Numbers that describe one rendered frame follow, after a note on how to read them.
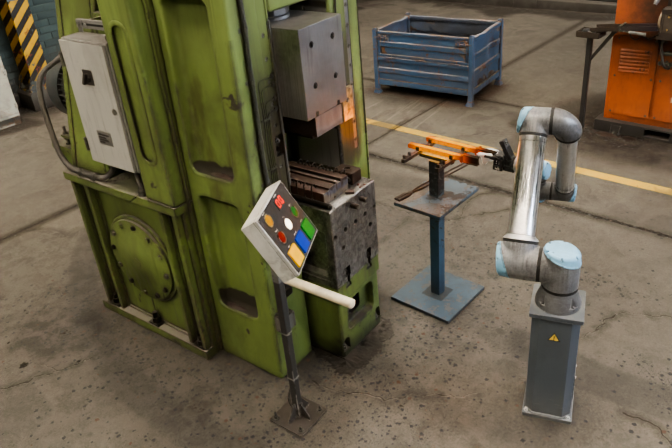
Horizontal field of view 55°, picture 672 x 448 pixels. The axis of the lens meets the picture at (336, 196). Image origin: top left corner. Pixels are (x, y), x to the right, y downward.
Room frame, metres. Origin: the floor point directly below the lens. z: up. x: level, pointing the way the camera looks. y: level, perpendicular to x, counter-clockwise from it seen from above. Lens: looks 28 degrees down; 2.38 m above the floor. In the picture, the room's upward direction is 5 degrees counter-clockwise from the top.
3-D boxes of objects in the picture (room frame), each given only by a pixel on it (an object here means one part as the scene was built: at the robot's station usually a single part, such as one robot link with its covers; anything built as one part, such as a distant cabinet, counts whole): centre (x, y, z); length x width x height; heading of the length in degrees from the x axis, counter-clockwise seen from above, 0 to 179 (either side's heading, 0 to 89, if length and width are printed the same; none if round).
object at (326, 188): (2.87, 0.16, 0.96); 0.42 x 0.20 x 0.09; 52
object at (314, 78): (2.90, 0.13, 1.56); 0.42 x 0.39 x 0.40; 52
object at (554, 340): (2.18, -0.91, 0.30); 0.22 x 0.22 x 0.60; 67
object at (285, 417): (2.25, 0.28, 0.05); 0.22 x 0.22 x 0.09; 52
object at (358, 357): (2.71, -0.04, 0.01); 0.58 x 0.39 x 0.01; 142
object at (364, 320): (2.92, 0.13, 0.23); 0.55 x 0.37 x 0.47; 52
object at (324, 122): (2.87, 0.16, 1.32); 0.42 x 0.20 x 0.10; 52
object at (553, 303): (2.18, -0.91, 0.65); 0.19 x 0.19 x 0.10
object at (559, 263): (2.19, -0.90, 0.79); 0.17 x 0.15 x 0.18; 66
